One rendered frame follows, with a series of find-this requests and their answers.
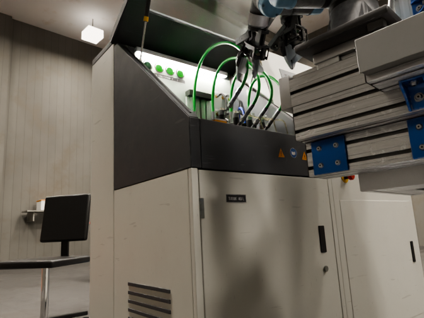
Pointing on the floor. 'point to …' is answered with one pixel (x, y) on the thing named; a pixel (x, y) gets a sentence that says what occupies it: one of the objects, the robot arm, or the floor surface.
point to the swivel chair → (77, 211)
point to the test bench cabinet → (167, 248)
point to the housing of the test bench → (102, 187)
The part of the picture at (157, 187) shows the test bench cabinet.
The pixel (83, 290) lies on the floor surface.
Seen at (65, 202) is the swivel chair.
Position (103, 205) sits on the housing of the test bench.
